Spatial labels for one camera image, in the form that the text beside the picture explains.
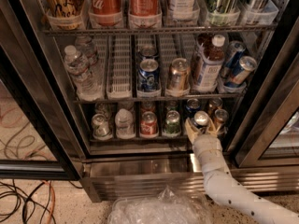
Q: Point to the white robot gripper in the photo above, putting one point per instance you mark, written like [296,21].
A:
[206,147]

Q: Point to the blue pepsi can front bottom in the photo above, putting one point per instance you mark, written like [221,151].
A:
[200,120]

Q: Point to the blue pepsi can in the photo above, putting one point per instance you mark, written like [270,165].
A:
[148,75]
[191,107]
[200,120]

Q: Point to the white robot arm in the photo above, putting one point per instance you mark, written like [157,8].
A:
[223,189]

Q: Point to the copper can front bottom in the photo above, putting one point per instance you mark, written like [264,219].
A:
[219,120]

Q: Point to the copper can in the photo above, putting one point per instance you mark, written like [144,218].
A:
[219,120]
[213,104]

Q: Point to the blue pepsi can rear bottom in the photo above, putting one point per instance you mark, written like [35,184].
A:
[191,107]

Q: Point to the copper can rear bottom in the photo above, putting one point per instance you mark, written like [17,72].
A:
[213,104]

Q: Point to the green can rear bottom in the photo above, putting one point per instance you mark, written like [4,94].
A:
[171,105]

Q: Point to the red coke can front bottom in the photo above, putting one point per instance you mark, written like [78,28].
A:
[148,125]

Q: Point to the red coke can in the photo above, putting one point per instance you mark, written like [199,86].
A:
[148,125]
[148,106]

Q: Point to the copper can middle shelf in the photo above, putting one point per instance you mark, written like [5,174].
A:
[178,75]

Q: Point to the red coke can rear bottom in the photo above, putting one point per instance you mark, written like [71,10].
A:
[148,106]

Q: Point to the right glass fridge door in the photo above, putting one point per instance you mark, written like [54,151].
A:
[266,139]

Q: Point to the glass fridge door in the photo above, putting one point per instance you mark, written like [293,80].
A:
[266,139]
[48,144]

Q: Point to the blue pepsi can middle front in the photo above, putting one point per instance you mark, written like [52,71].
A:
[148,75]

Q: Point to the red bull can rear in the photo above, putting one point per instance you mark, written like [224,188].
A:
[233,53]

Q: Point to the red bull can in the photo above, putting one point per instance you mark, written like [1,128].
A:
[233,53]
[240,72]

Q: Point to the small water bottle bottom shelf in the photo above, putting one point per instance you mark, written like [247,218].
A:
[124,122]

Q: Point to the red bull can front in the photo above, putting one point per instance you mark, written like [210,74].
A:
[240,72]

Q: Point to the stainless fridge base grille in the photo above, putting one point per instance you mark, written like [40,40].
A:
[142,176]

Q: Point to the dark can middle rear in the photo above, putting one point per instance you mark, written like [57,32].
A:
[148,52]

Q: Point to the silver green can front bottom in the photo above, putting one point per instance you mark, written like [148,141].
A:
[101,129]

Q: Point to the silver can rear bottom left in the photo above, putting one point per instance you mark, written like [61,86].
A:
[104,109]

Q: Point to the white label bottle top shelf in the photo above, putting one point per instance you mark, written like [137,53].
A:
[181,9]

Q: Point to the water bottle front middle shelf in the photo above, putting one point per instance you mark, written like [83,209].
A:
[79,69]

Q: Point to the red can top shelf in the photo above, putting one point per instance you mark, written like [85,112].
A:
[143,8]

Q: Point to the water bottle rear middle shelf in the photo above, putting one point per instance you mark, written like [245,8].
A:
[86,45]

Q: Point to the coca cola can top shelf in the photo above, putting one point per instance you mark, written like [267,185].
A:
[106,12]

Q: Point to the left glass fridge door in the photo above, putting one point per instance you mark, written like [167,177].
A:
[48,144]

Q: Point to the yellow can top shelf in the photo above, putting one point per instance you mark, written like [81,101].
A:
[64,12]

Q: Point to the tea bottle white cap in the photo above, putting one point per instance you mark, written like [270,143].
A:
[209,65]

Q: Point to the clear plastic bag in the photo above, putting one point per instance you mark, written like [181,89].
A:
[170,206]

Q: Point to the tea bottle rear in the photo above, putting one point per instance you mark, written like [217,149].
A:
[202,41]

